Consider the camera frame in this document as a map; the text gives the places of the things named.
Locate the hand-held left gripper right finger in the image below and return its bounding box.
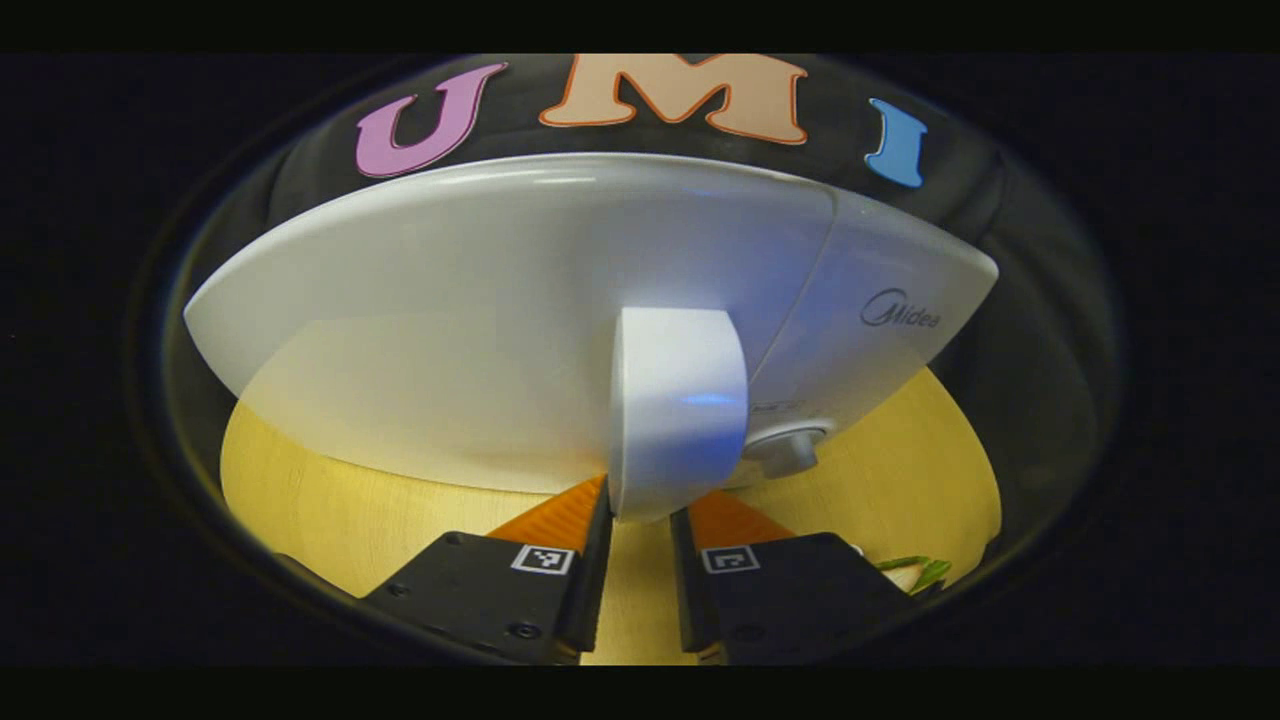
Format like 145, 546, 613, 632
668, 488, 941, 666

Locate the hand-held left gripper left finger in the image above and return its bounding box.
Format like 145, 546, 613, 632
275, 473, 613, 666

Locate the sandwich with green lettuce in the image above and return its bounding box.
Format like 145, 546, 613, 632
875, 555, 953, 596

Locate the white microwave oven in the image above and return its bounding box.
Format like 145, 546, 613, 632
183, 152, 1001, 523

